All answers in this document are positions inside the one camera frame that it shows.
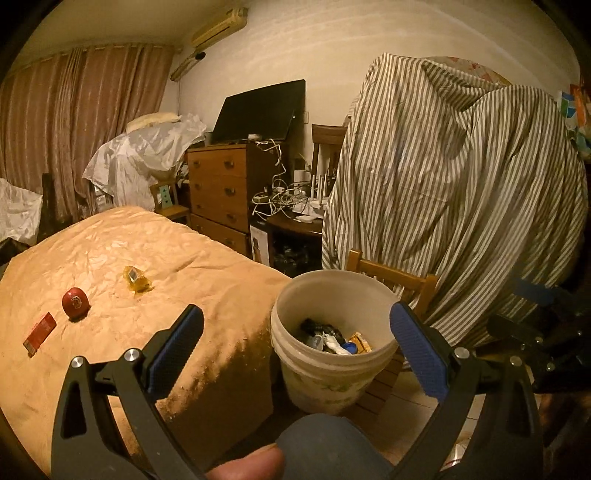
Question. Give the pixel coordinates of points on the person's left hand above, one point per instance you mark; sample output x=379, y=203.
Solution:
x=244, y=466

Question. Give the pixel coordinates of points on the colourful printed bag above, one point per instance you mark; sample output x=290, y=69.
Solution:
x=577, y=115

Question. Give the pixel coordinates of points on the white carton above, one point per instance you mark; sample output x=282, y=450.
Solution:
x=260, y=244

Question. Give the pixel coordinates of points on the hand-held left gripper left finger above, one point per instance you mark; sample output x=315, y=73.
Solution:
x=178, y=341

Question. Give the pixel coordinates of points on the person's trouser leg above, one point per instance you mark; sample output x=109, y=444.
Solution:
x=328, y=447

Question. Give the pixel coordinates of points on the tall plastic-covered furniture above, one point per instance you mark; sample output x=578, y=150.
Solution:
x=134, y=161

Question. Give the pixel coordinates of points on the dark side table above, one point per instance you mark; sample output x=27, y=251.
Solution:
x=295, y=226

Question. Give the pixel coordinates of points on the black television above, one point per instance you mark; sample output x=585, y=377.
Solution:
x=258, y=113

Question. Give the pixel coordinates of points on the light wooden slatted chair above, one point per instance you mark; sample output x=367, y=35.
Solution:
x=397, y=277

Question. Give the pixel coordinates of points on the small green-backed chair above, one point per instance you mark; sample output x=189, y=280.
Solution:
x=164, y=196

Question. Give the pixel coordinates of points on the red carton box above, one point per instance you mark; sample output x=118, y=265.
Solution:
x=40, y=332

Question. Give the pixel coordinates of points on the wall air conditioner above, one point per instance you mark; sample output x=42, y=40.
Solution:
x=219, y=27

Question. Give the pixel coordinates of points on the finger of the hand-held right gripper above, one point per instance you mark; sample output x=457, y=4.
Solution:
x=531, y=288
x=521, y=334

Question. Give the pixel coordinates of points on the orange paper cup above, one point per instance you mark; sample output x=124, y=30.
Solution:
x=359, y=342

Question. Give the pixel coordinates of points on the cream pillow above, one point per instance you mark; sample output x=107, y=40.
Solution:
x=152, y=121

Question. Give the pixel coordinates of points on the white plastic bucket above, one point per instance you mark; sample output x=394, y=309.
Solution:
x=323, y=383

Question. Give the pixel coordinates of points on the red round container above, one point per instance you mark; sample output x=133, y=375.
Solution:
x=75, y=303

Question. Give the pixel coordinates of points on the brown wooden chair back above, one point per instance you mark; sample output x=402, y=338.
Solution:
x=325, y=136

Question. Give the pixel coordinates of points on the wooden dresser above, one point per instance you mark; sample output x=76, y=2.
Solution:
x=221, y=194

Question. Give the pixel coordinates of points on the striped cloth cover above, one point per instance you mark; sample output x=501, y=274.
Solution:
x=438, y=184

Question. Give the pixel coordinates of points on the white router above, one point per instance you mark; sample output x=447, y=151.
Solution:
x=318, y=203

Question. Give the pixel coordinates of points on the yellow plastic wrapper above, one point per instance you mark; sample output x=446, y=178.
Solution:
x=137, y=280

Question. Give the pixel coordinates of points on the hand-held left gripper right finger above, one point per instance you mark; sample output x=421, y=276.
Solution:
x=418, y=344

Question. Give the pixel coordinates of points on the white tissue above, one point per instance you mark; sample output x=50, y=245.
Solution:
x=336, y=346

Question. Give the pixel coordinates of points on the pink curtain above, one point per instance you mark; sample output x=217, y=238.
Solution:
x=78, y=120

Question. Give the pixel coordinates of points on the low plastic-covered furniture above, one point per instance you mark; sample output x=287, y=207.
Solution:
x=18, y=212

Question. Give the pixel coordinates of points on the floral quilt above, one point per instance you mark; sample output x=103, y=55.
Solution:
x=475, y=69

